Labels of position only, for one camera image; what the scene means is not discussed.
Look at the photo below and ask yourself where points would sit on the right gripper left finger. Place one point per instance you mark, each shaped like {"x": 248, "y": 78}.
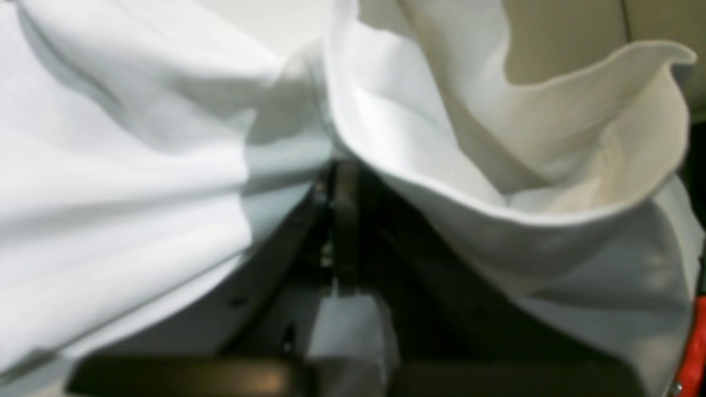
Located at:
{"x": 250, "y": 334}

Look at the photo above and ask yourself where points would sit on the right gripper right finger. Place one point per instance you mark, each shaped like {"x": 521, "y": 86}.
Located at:
{"x": 457, "y": 334}

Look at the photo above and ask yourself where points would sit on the white t-shirt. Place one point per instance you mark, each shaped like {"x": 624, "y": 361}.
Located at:
{"x": 150, "y": 147}

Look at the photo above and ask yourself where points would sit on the red handled tool left edge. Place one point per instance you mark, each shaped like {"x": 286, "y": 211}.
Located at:
{"x": 690, "y": 376}

